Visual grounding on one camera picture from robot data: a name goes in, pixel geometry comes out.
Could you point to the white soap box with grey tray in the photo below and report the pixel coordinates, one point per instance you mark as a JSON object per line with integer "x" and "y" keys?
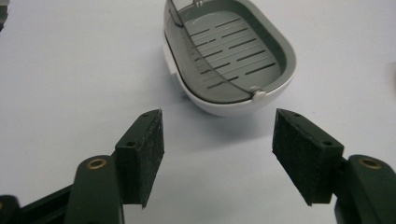
{"x": 229, "y": 56}

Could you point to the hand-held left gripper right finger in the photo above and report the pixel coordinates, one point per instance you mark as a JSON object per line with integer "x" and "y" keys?
{"x": 311, "y": 155}

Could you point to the dark object at table edge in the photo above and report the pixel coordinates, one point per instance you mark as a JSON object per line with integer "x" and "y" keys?
{"x": 3, "y": 14}

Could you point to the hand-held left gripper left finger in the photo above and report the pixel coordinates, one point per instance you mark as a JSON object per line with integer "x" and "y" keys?
{"x": 137, "y": 161}

